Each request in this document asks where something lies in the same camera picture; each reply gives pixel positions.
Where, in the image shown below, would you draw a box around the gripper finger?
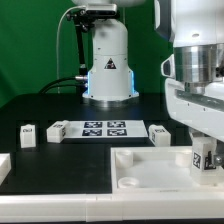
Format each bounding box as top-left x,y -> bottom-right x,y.
205,151 -> 223,170
189,128 -> 205,141

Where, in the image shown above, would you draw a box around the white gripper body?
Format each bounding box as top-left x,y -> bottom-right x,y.
165,78 -> 224,142

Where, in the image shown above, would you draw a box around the white square tabletop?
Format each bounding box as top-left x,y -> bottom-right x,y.
111,146 -> 224,193

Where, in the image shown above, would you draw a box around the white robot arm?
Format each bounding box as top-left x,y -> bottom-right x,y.
72,0 -> 224,168

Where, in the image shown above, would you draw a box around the white obstacle fence front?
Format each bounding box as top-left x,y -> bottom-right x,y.
0,192 -> 224,223

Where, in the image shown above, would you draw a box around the white marker sheet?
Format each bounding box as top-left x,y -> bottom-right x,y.
65,120 -> 148,139

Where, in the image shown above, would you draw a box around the white fence left piece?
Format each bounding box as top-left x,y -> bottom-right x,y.
0,153 -> 11,185

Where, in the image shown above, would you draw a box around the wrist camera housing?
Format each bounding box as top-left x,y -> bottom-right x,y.
161,55 -> 175,79

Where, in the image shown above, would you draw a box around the mounted depth camera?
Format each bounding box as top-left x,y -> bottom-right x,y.
85,4 -> 117,16

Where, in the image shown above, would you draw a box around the black camera stand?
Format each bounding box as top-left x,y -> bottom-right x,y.
66,10 -> 94,94

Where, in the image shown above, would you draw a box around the grey cable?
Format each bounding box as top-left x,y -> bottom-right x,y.
55,5 -> 84,94

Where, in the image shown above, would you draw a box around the black cables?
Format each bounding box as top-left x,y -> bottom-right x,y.
38,76 -> 88,95

